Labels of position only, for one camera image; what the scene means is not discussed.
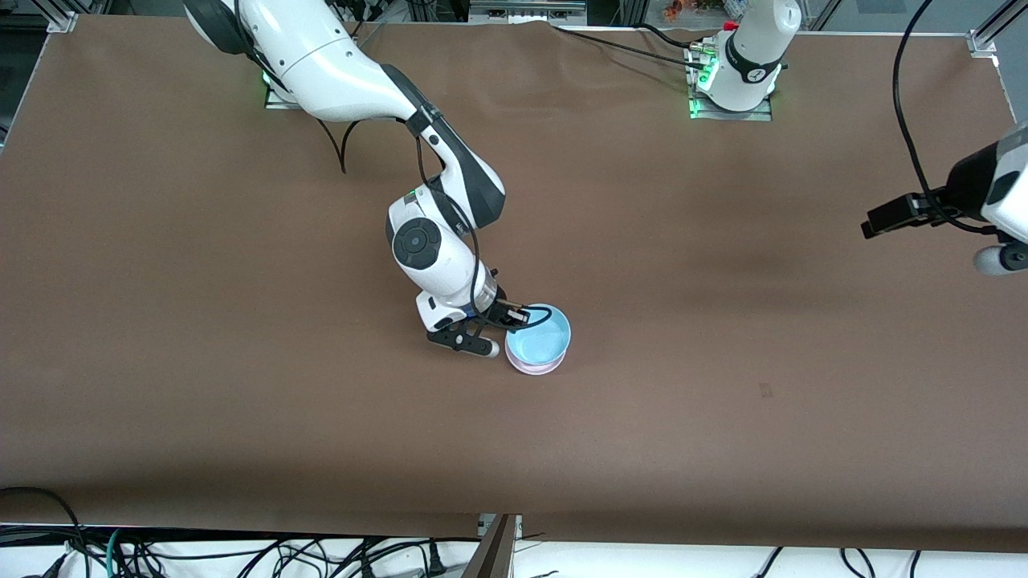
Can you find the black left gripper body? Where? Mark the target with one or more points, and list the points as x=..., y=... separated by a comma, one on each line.
x=960, y=190

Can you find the blue bowl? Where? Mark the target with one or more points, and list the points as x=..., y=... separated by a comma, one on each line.
x=542, y=345

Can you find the pink bowl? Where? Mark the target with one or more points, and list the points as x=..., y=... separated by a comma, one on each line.
x=518, y=364

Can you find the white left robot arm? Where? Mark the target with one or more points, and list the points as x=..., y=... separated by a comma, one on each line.
x=755, y=48

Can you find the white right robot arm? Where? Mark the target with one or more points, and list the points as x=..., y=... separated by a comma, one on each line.
x=321, y=56

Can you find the grey power strip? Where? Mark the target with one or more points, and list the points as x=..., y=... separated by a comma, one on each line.
x=526, y=11

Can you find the aluminium frame corner bracket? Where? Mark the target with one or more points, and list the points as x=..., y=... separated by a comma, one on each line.
x=63, y=22
x=984, y=42

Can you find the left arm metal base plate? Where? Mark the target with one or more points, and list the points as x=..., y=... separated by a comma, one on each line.
x=723, y=115

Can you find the dark metal stand post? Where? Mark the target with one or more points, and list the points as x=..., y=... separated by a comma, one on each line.
x=494, y=554

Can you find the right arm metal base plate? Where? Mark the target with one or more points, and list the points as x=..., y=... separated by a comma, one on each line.
x=277, y=100

